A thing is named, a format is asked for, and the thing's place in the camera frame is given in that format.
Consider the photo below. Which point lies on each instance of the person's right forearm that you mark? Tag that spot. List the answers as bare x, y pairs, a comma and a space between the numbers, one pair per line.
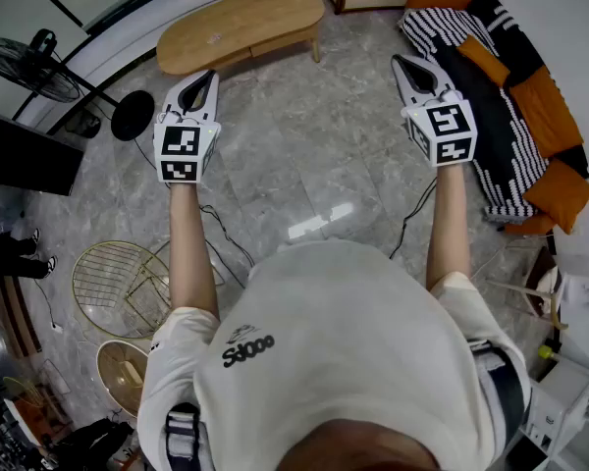
449, 228

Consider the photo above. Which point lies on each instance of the small orange cushion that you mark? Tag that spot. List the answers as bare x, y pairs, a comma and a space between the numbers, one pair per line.
485, 59

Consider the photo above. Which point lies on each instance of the yellow ball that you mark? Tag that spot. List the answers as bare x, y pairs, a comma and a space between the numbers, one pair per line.
546, 352

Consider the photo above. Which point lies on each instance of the black bag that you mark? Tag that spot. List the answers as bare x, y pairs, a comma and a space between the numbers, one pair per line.
93, 442

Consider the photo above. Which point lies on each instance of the white cabinet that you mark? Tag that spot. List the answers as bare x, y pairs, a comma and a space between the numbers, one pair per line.
564, 410

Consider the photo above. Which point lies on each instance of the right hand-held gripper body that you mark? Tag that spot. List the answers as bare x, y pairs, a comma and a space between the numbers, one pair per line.
446, 125

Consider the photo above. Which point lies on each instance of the large orange cushion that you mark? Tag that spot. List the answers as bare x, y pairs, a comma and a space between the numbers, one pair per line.
562, 194

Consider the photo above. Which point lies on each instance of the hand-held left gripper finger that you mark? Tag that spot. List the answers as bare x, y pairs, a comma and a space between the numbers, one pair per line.
172, 100
213, 103

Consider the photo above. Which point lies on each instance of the black floor fan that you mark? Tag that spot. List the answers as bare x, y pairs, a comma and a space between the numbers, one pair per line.
132, 116

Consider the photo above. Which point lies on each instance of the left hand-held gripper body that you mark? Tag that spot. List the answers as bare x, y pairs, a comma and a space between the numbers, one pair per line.
179, 140

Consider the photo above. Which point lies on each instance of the black monitor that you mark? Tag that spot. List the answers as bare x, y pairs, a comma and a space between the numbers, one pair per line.
24, 155

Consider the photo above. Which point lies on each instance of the black striped cushion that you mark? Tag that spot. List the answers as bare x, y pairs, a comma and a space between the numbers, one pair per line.
510, 32

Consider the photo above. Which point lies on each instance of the person's left forearm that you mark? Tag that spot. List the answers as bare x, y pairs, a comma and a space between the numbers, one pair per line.
191, 248

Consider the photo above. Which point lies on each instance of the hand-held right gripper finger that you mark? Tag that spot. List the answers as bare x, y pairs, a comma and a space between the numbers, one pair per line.
442, 80
403, 82

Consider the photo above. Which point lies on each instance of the wooden chair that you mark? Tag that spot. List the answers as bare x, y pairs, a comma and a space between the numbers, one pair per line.
540, 282

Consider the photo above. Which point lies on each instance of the person's white t-shirt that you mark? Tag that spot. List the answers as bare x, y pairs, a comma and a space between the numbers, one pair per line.
338, 341

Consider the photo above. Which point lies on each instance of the wooden coffee table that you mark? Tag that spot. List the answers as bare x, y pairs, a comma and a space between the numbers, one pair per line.
245, 17

